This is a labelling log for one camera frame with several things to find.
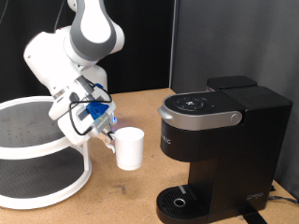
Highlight white two-tier turntable shelf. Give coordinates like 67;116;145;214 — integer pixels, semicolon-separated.
0;95;93;210

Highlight grey partition panel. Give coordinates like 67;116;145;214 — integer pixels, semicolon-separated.
169;0;299;200

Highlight black backdrop curtain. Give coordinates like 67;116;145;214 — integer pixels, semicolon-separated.
0;0;176;104

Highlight black strap under machine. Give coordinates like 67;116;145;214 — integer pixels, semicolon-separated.
239;204;269;224

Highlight silver Keurig lid handle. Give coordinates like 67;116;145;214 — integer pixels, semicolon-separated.
157;104;243;132

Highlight white mug with green tape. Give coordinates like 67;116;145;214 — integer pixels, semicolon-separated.
108;126;146;172

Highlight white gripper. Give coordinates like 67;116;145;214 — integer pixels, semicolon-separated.
57;102;118;149

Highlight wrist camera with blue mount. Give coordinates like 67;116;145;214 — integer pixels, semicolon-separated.
78;83;118;134

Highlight black Keurig coffee machine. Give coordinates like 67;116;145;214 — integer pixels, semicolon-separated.
155;75;293;224

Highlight braided grey power cable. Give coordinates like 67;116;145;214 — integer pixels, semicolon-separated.
267;195;299;206

